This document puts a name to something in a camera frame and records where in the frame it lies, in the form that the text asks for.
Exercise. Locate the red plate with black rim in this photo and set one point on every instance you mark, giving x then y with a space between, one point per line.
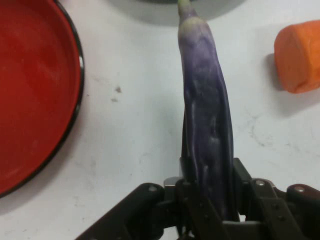
35 95

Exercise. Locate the orange toy carrot chunk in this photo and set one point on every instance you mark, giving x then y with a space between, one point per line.
298 57

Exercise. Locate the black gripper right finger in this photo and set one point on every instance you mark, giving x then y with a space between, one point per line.
282 212

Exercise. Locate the purple toy eggplant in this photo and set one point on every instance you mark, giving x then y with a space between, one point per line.
205 105

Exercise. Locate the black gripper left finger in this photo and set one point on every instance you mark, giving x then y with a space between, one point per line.
150 207

